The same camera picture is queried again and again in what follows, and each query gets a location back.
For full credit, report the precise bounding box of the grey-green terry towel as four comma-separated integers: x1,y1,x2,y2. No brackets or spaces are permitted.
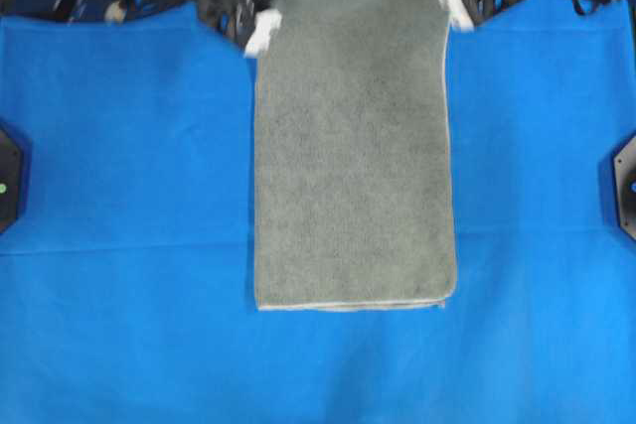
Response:
254,0,457,311

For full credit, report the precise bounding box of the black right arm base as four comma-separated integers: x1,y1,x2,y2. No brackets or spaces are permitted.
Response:
612,135,636,240

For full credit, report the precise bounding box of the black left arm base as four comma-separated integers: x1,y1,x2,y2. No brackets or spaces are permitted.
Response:
1,119,33,234

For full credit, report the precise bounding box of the blue table cloth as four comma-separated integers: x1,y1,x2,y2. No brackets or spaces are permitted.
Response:
1,0,635,423

